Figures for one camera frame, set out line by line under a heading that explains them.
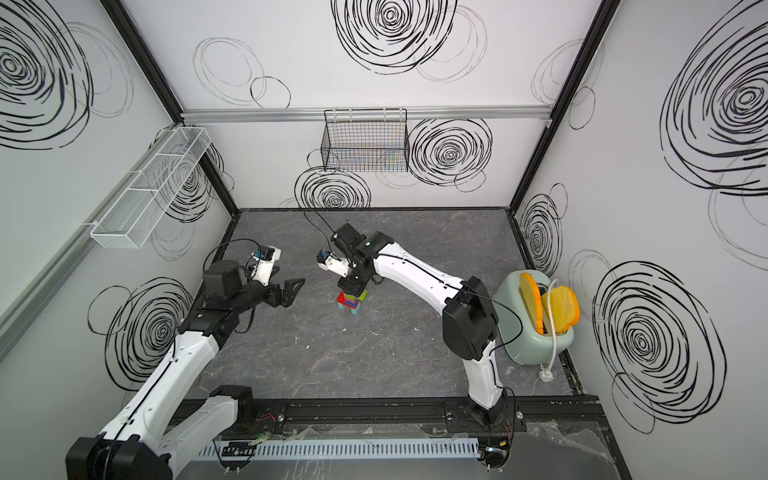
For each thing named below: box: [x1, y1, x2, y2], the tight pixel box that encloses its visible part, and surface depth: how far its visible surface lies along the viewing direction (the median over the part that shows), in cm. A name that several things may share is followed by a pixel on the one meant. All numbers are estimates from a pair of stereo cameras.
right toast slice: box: [542, 286, 581, 334], surface depth 72 cm
